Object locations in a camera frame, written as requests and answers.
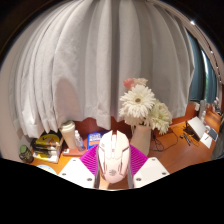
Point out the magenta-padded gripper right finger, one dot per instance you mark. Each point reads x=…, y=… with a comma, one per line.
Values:
x=151, y=171

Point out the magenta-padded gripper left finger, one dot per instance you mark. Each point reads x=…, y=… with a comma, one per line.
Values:
x=78, y=171

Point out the pink computer mouse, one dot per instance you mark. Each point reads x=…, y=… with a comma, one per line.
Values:
x=113, y=156

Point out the red notebook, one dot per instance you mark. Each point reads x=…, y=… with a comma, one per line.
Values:
x=74, y=152

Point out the clear spray bottle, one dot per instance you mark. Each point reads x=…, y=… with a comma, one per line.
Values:
x=79, y=143

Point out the white ceramic vase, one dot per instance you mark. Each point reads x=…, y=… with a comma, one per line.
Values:
x=141, y=140

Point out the blue book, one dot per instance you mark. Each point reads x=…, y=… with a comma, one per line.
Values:
x=94, y=140

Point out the cream tumbler with lid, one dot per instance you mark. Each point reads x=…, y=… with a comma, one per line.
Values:
x=69, y=135

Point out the black pen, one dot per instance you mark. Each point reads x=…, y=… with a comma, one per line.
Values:
x=186, y=139

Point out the dark green mug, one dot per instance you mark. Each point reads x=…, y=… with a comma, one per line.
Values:
x=26, y=154

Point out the silver laptop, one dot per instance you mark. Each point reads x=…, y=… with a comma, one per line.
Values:
x=196, y=127

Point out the white paper sheet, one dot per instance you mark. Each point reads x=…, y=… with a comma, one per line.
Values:
x=208, y=139

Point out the white flower bouquet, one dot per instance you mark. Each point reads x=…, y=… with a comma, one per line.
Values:
x=138, y=103

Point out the white curtain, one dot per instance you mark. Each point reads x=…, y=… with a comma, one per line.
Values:
x=100, y=66

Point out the window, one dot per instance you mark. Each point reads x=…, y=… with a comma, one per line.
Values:
x=201, y=76

